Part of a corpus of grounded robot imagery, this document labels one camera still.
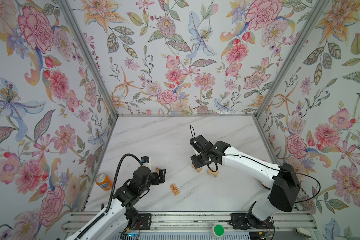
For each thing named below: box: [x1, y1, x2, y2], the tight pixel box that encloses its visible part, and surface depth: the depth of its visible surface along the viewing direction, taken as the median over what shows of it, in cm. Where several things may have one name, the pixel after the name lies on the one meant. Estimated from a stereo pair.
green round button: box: [214, 224, 225, 237], surface depth 66 cm
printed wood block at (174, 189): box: [170, 183, 181, 196], surface depth 86 cm
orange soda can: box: [95, 172, 113, 191], surface depth 78 cm
